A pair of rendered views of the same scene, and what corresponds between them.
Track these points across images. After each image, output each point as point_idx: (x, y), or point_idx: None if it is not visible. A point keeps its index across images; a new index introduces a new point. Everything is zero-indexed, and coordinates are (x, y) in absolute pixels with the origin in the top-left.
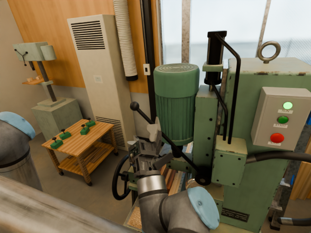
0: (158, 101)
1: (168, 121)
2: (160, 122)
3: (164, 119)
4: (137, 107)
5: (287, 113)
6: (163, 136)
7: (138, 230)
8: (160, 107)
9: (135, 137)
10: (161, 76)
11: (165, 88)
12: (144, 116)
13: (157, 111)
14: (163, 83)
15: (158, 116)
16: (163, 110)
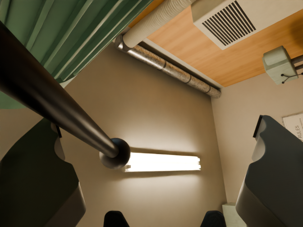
0: (70, 72)
1: (39, 7)
2: (124, 5)
3: (66, 27)
4: (103, 158)
5: None
6: (24, 102)
7: None
8: (64, 66)
9: (254, 132)
10: (16, 108)
11: (5, 98)
12: (101, 152)
13: (107, 43)
14: (12, 103)
15: (123, 23)
16: (55, 55)
